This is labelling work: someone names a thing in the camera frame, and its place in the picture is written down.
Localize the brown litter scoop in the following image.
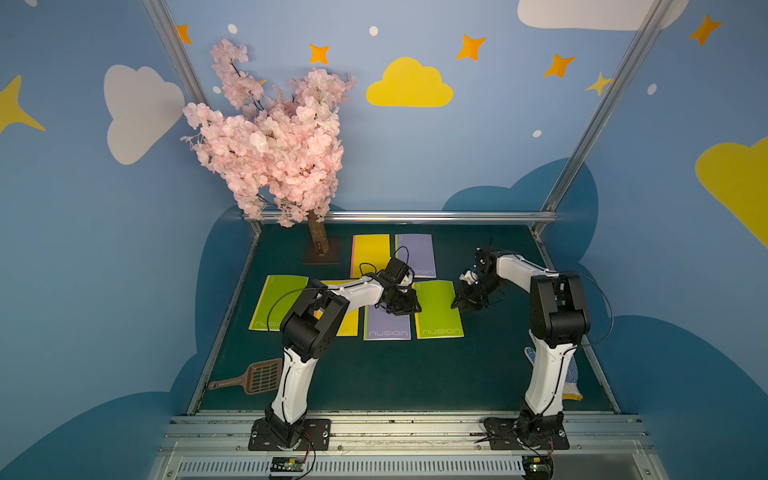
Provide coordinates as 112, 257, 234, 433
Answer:
208, 359, 283, 395

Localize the yellow cover notebook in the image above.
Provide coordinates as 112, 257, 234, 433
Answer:
350, 234, 391, 278

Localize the controller board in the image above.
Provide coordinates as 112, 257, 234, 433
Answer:
269, 457, 305, 477
522, 456, 554, 480

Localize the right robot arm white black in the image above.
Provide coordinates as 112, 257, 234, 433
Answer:
451, 247, 591, 443

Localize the green cover notebook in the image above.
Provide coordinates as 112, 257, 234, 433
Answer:
249, 275, 308, 332

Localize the right controller board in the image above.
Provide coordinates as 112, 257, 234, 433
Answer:
522, 456, 554, 480

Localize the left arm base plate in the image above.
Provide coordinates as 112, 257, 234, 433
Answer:
247, 418, 331, 451

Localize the small notebook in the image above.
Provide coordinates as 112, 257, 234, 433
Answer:
413, 280, 464, 340

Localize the left controller board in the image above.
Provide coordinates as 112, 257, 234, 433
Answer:
269, 457, 305, 477

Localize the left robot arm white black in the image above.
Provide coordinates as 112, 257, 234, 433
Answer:
265, 272, 421, 449

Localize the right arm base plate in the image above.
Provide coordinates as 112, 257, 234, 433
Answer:
483, 412, 570, 451

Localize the aluminium rail back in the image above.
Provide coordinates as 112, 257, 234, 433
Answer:
244, 209, 558, 226

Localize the pink cherry blossom tree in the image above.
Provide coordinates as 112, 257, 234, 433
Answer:
183, 39, 356, 256

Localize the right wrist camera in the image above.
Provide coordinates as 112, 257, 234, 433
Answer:
459, 246, 497, 286

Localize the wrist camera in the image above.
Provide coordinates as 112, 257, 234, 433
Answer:
378, 258, 414, 287
459, 246, 497, 286

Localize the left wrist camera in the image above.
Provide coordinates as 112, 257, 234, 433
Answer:
378, 258, 414, 287

